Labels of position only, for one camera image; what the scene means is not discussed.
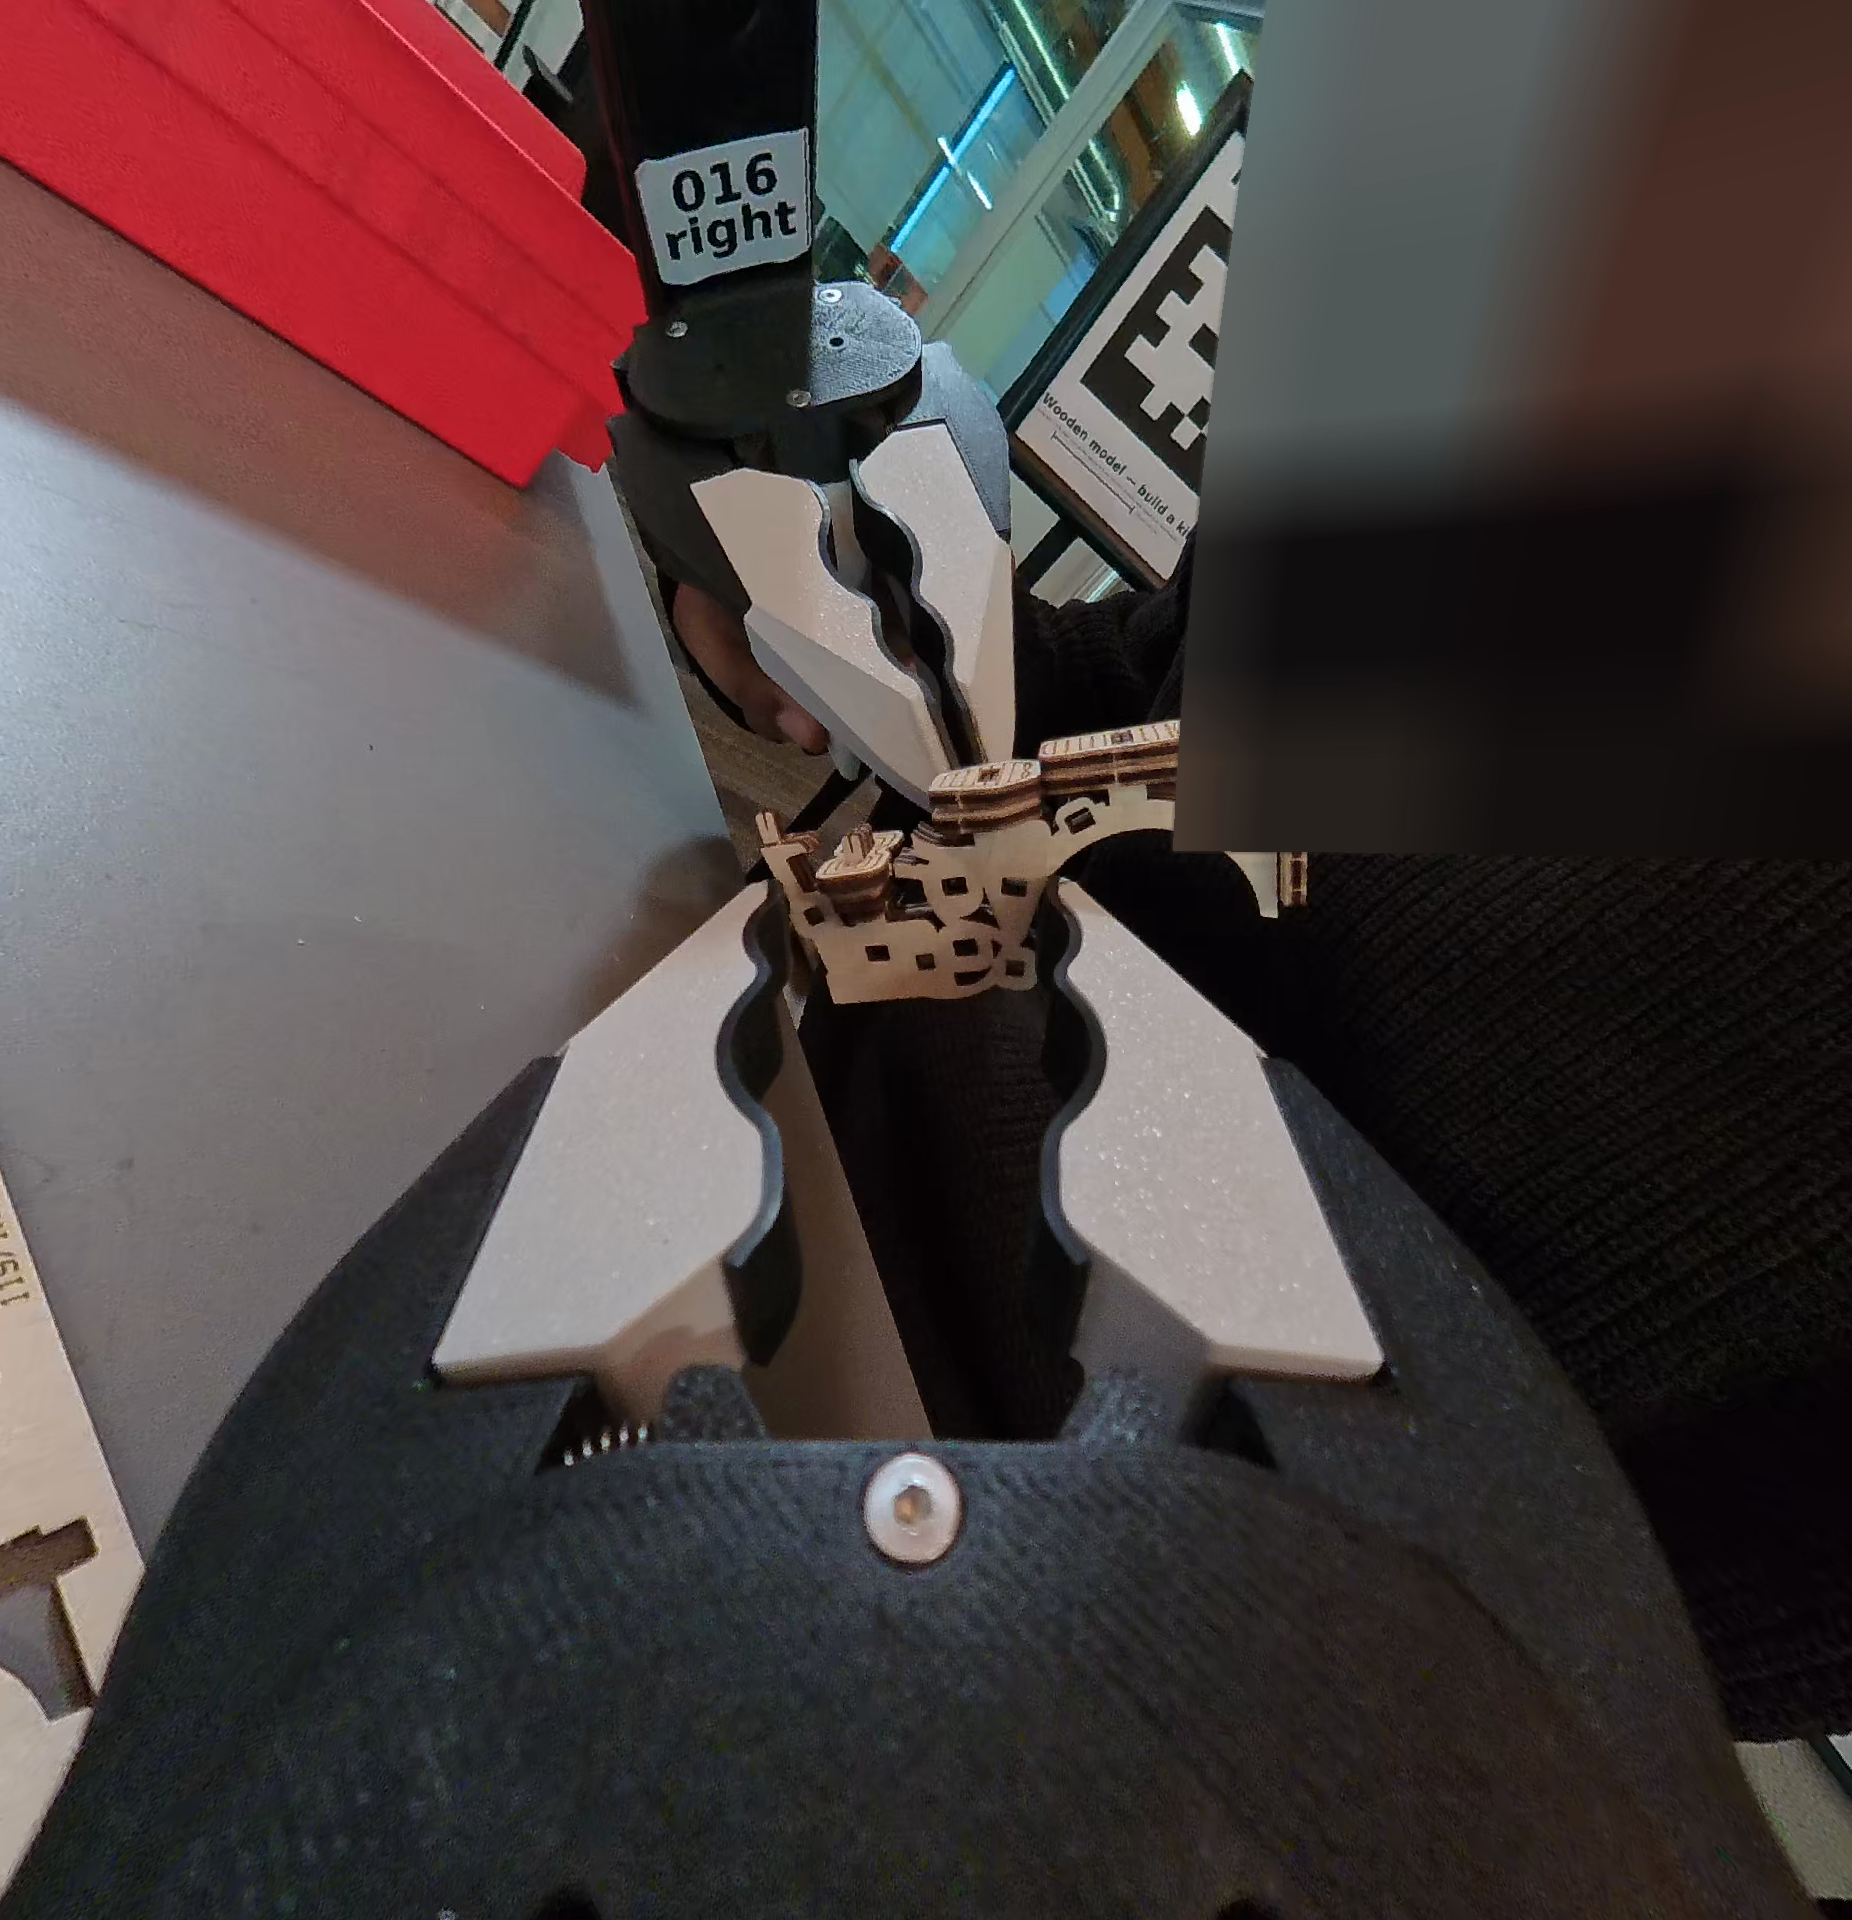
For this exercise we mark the wooden puzzle model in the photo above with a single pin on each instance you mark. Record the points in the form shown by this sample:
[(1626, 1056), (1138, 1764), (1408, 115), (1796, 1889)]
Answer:
[(941, 930)]

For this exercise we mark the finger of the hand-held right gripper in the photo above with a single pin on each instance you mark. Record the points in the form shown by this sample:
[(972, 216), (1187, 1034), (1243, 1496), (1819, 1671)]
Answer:
[(956, 554), (815, 614)]

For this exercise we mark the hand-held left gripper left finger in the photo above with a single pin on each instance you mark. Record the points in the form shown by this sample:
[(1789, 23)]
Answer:
[(627, 1171)]

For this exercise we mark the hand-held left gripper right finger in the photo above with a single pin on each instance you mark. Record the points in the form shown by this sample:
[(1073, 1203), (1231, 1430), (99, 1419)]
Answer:
[(1211, 1184)]

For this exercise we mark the red plastic bin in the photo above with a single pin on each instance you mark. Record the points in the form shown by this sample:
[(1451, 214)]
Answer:
[(267, 194)]

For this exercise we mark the wooden puzzle sheet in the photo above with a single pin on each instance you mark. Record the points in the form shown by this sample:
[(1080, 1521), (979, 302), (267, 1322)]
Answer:
[(18, 1501)]

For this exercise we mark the person's right hand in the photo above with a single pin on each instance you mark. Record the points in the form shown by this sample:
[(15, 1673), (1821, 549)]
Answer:
[(760, 698)]

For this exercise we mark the black and white marker sign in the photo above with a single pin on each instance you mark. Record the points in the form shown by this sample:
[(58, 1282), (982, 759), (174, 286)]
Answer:
[(1167, 330)]

